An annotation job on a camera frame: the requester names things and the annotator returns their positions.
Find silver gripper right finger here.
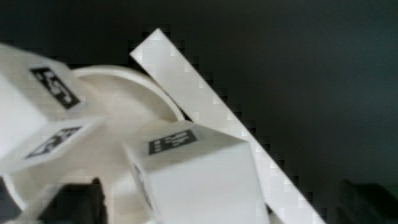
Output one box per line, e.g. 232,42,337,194
337,180,398,224

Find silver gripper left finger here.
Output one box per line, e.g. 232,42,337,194
17,178,111,224

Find white stool leg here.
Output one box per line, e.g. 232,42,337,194
123,120,269,224
0,116,104,175
0,43,88,158

